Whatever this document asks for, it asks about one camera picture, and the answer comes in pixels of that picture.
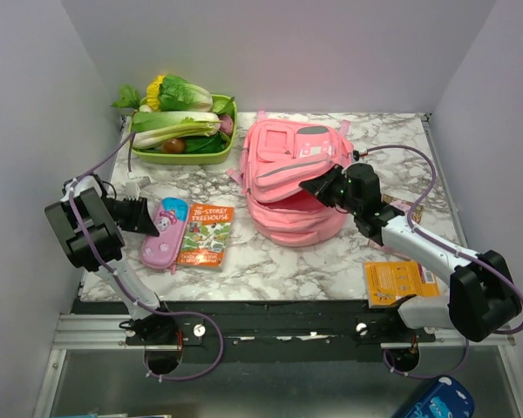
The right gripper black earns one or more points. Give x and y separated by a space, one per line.
319 185

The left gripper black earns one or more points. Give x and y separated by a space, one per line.
140 219

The pink pencil case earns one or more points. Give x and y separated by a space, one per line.
170 218

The pink student backpack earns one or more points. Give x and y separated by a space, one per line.
276 156

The illustrated picture book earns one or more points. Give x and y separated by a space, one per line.
405 206

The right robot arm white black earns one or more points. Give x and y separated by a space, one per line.
482 297

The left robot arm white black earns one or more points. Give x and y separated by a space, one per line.
88 225

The orange treehouse book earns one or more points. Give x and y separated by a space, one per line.
205 240

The green plastic tray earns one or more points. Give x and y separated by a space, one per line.
200 150

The brown toy mushroom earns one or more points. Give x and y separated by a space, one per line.
174 146

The purple toy vegetable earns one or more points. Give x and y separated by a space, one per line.
227 124

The orange yellow booklet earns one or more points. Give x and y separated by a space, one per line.
388 282

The yellow artificial flower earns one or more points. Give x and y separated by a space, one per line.
153 91

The green artificial leaf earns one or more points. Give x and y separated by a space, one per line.
128 98

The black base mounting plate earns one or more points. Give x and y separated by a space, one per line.
342 316

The upper toy cabbage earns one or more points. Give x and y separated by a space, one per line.
177 94

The blue pencil case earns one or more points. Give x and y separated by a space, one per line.
441 397

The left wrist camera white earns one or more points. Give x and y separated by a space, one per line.
135 184

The aluminium rail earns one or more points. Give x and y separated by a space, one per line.
102 331

